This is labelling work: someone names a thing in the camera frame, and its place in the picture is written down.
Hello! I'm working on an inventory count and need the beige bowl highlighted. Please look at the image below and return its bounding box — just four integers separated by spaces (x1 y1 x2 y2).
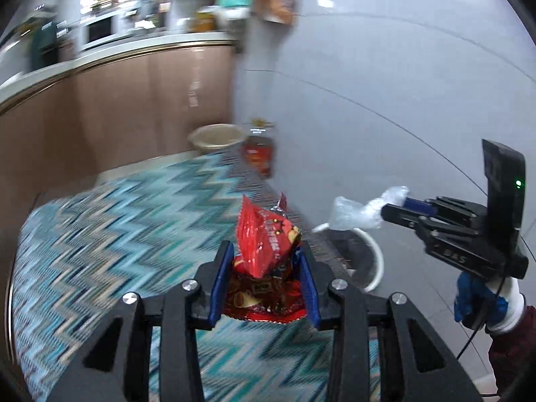
188 123 246 155

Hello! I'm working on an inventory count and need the clear plastic bag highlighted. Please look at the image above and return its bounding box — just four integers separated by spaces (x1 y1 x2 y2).
329 185 409 231

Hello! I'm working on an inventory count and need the green kitchen appliance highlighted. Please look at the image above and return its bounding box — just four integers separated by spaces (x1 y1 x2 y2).
29 23 60 70

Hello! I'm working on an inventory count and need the white microwave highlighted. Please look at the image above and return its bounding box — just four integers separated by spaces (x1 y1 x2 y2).
79 10 117 50

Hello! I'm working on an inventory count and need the white round bin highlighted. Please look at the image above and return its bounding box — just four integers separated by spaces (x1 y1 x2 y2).
312 224 385 293

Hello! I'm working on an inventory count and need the yellow container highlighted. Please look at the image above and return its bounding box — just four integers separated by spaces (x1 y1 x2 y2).
190 6 217 33

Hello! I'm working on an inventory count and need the red snack packet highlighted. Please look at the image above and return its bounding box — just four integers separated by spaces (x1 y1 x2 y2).
222 193 309 324

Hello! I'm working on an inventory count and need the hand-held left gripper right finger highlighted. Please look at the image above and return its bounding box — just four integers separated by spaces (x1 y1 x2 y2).
293 241 482 402

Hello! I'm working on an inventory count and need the person's right forearm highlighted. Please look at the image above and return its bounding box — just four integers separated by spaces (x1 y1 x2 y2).
488 305 536 395

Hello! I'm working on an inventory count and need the black cable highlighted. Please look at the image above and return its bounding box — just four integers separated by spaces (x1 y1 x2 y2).
456 276 508 361

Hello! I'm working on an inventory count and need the zigzag patterned mat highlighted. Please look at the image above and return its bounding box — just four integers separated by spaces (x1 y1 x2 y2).
8 151 383 402

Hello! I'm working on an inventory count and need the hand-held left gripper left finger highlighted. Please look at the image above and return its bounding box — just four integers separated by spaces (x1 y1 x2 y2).
48 241 235 402

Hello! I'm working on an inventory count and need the person's right hand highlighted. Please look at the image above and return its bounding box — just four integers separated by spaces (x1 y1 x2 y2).
454 271 527 336

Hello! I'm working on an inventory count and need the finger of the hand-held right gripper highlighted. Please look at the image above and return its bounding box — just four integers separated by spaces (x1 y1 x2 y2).
403 197 438 215
381 203 424 229

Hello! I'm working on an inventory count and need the kitchen counter with brown cabinets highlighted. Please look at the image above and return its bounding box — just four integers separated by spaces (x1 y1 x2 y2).
0 40 240 237

